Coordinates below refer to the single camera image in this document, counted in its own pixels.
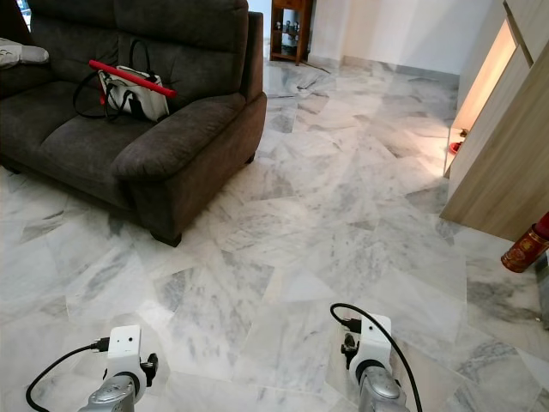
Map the red patterned can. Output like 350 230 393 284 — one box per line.
501 213 549 274

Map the dark grey fabric sofa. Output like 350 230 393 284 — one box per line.
0 0 268 248

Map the white and black handbag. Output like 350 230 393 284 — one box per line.
74 40 171 122

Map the red stick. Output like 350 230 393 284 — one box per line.
88 59 177 99

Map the small dark wood cabinet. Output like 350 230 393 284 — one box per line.
270 0 314 66

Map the white patterned cushion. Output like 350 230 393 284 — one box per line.
0 39 50 70

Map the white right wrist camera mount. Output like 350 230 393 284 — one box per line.
347 315 394 380

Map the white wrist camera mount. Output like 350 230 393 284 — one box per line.
105 325 148 389
347 315 394 380

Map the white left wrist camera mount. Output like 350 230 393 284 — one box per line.
105 325 148 389

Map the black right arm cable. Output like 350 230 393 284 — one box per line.
329 303 424 412

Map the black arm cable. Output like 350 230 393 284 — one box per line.
26 338 111 412
329 303 424 412

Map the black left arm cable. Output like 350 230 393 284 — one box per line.
26 338 111 412

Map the light wood lit wall cabinet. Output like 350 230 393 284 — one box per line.
440 0 549 243

